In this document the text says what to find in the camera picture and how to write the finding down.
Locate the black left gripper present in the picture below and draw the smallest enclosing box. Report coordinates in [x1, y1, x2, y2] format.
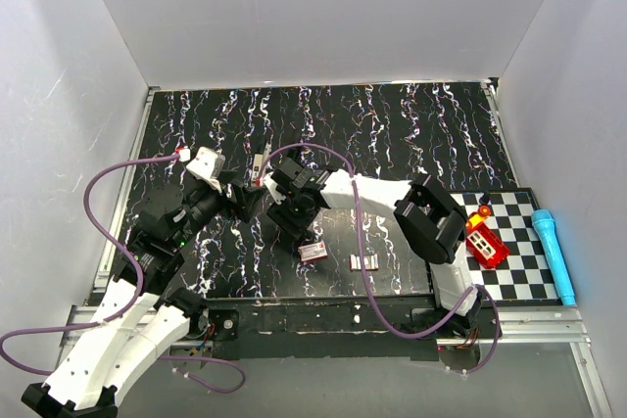
[172, 169, 265, 249]

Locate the white red staple box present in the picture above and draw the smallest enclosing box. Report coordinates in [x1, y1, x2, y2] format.
[298, 242, 327, 262]

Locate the staple box tray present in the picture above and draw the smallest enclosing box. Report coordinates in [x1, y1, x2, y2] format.
[350, 254, 379, 271]

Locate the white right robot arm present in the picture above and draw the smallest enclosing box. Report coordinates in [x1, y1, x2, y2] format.
[260, 158, 481, 338]

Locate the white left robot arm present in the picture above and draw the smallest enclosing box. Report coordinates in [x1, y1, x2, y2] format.
[22, 170, 265, 417]

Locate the black chess pawn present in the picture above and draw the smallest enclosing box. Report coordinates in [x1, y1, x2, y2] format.
[479, 192, 491, 206]

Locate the red yellow toy vehicle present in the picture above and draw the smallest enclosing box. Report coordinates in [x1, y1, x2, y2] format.
[465, 205, 509, 269]

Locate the black white checkerboard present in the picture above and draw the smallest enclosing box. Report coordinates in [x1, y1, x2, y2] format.
[466, 188, 561, 306]

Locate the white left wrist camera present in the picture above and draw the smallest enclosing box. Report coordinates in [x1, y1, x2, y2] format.
[186, 147, 225, 193]

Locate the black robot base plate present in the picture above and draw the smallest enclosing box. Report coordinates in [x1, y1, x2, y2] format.
[201, 297, 496, 361]

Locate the aluminium frame rail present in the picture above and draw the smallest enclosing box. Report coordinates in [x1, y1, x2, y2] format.
[41, 89, 158, 418]

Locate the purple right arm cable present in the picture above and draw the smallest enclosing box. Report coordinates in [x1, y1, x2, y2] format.
[259, 142, 502, 374]

